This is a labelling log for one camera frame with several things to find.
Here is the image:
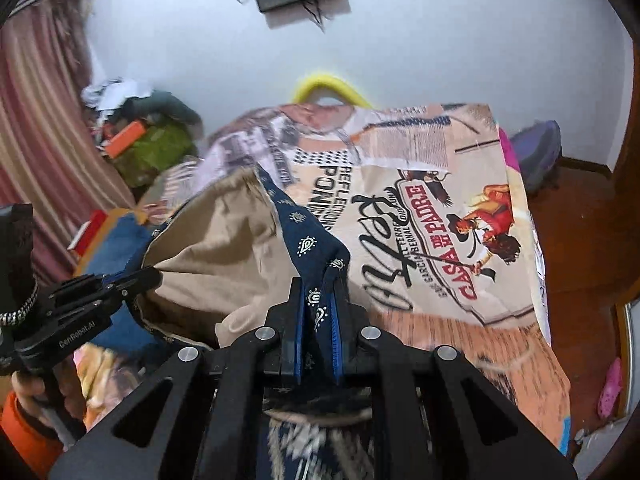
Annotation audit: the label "pile of white papers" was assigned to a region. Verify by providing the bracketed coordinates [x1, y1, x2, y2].
[80, 78, 153, 111]

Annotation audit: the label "yellow curved cushion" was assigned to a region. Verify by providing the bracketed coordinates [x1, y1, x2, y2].
[291, 72, 373, 109]

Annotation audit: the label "striped pink curtain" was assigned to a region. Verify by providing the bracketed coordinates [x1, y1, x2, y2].
[0, 0, 136, 286]

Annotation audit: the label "person's left forearm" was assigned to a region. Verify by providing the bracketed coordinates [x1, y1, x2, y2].
[0, 392, 66, 478]

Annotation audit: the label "blue jeans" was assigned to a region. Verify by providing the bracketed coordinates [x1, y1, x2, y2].
[82, 212, 168, 358]

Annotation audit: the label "pink slipper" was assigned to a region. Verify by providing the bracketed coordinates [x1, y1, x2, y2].
[597, 357, 624, 420]

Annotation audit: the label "red box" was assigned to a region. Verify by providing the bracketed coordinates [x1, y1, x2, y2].
[67, 209, 108, 256]

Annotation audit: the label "navy patterned hoodie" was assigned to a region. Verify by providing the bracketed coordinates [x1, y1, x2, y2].
[125, 162, 381, 480]

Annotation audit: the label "printed blanket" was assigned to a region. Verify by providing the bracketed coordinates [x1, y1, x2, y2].
[70, 102, 573, 461]

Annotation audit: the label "wooden lap desk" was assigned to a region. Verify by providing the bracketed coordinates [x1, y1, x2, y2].
[102, 206, 151, 226]

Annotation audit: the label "pink cloth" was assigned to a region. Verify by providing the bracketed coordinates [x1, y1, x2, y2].
[497, 127, 521, 171]

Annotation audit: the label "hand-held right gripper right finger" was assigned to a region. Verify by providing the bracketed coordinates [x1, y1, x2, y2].
[325, 272, 578, 480]

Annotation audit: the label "person's left hand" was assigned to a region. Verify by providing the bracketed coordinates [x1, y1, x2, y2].
[10, 371, 51, 406]

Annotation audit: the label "orange box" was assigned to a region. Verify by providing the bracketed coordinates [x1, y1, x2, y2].
[106, 121, 147, 158]

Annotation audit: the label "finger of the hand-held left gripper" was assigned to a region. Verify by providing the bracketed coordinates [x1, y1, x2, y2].
[65, 280, 163, 313]
[47, 266, 162, 297]

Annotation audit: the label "green patterned cloth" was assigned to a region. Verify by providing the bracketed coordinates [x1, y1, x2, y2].
[112, 122, 198, 188]

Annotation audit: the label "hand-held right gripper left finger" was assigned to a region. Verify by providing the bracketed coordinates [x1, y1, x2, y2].
[47, 276, 306, 480]

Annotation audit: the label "grey purple backpack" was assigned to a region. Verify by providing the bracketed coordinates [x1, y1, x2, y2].
[510, 120, 562, 196]

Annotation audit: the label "black screen cables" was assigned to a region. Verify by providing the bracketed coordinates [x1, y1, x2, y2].
[300, 0, 331, 31]

